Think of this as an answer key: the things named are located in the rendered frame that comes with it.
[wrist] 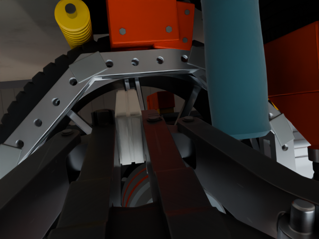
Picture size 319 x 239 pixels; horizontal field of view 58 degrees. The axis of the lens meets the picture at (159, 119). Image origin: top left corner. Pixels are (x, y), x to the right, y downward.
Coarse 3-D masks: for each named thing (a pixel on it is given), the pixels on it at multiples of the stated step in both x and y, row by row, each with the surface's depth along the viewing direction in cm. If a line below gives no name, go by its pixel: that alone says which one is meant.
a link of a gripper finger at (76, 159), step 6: (114, 114) 19; (84, 138) 15; (78, 144) 14; (84, 144) 14; (72, 150) 14; (78, 150) 14; (84, 150) 14; (72, 156) 14; (78, 156) 14; (66, 162) 14; (72, 162) 14; (78, 162) 14; (66, 168) 14; (72, 168) 14; (78, 168) 15
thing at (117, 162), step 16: (96, 112) 15; (112, 112) 15; (96, 128) 15; (112, 128) 15; (96, 144) 13; (112, 144) 13; (96, 160) 11; (112, 160) 11; (80, 176) 10; (96, 176) 10; (112, 176) 10; (80, 192) 8; (96, 192) 8; (112, 192) 9; (64, 208) 7; (80, 208) 7; (96, 208) 7; (64, 224) 7; (80, 224) 7; (96, 224) 6
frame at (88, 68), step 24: (192, 48) 52; (72, 72) 48; (96, 72) 48; (120, 72) 50; (144, 72) 50; (168, 72) 53; (192, 72) 57; (48, 96) 47; (72, 96) 48; (24, 120) 47; (48, 120) 48; (288, 120) 56; (0, 144) 46; (24, 144) 47; (264, 144) 59; (288, 144) 56; (0, 168) 46
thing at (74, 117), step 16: (112, 80) 58; (128, 80) 60; (144, 80) 68; (160, 80) 67; (176, 80) 63; (192, 80) 61; (96, 96) 75; (192, 96) 63; (208, 112) 77; (64, 128) 74; (80, 128) 59; (256, 144) 64; (224, 208) 77
